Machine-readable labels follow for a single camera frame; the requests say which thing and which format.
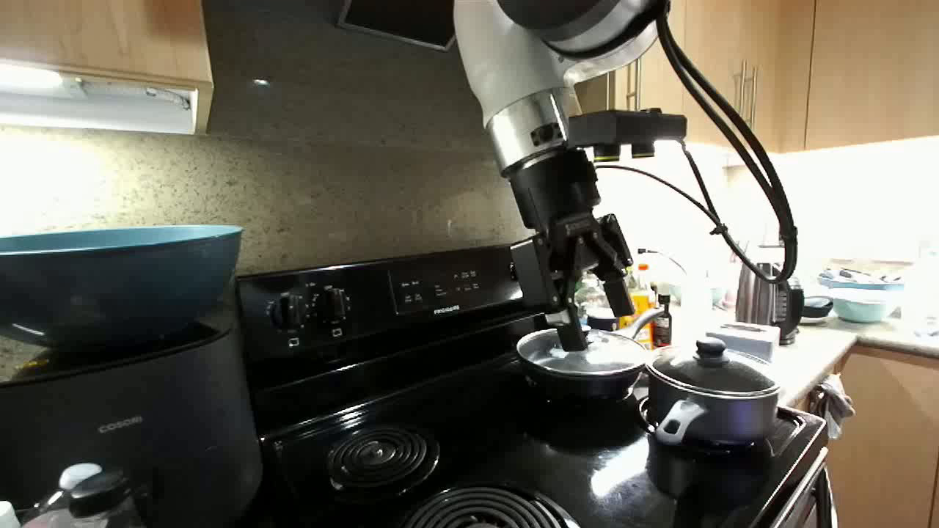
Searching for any dark range hood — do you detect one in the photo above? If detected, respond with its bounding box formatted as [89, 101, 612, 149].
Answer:
[336, 0, 462, 54]

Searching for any tall yellow label bottle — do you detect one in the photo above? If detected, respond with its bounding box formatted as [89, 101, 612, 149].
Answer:
[632, 260, 665, 325]

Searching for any small white box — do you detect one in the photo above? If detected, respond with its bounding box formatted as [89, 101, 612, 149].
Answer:
[706, 321, 783, 365]

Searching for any hanging dish towel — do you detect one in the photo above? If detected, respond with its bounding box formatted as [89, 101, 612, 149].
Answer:
[808, 372, 857, 425]

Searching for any large coil burner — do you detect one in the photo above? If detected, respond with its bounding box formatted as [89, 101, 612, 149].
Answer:
[403, 483, 581, 528]

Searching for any black electric stove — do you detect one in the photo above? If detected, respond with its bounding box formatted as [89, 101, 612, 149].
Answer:
[233, 240, 844, 528]

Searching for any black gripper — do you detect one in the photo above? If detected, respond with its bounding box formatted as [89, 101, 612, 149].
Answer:
[503, 145, 640, 353]

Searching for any black frying pan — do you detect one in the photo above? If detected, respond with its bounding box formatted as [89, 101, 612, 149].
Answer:
[515, 325, 659, 404]

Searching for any glass frying pan lid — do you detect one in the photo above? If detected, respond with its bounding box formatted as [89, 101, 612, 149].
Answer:
[518, 325, 653, 378]

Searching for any oven door handle bar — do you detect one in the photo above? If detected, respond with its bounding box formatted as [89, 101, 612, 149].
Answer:
[751, 439, 844, 528]

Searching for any glass pot lid black knob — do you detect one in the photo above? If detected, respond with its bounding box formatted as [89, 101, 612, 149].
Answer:
[648, 335, 783, 403]

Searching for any wooden wall cabinet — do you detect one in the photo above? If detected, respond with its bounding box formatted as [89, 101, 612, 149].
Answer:
[575, 0, 939, 156]
[0, 0, 218, 136]

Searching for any stainless steel kettle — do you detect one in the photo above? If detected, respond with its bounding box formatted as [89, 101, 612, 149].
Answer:
[735, 260, 808, 347]

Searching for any light blue bowl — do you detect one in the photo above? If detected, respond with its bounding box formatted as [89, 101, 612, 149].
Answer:
[827, 290, 898, 328]

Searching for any dark glass sauce bottle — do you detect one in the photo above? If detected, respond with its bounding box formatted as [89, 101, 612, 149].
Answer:
[648, 290, 678, 353]

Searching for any under-cabinet light strip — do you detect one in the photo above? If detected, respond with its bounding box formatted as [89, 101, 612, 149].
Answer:
[0, 55, 202, 139]

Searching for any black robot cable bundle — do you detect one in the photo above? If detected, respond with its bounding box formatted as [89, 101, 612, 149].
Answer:
[596, 11, 804, 288]

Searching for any dark grey cooking pot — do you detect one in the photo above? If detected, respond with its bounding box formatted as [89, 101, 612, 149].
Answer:
[638, 376, 786, 453]

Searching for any black stove knob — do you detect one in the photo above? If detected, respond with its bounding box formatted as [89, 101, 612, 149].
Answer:
[312, 282, 356, 332]
[264, 290, 312, 337]

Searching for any wooden base cabinet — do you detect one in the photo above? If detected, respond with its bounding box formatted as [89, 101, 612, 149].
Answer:
[827, 340, 939, 528]

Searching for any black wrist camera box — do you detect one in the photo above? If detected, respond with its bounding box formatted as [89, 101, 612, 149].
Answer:
[569, 109, 689, 162]

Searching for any small coil burner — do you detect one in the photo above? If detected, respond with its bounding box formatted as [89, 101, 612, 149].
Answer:
[327, 420, 447, 498]

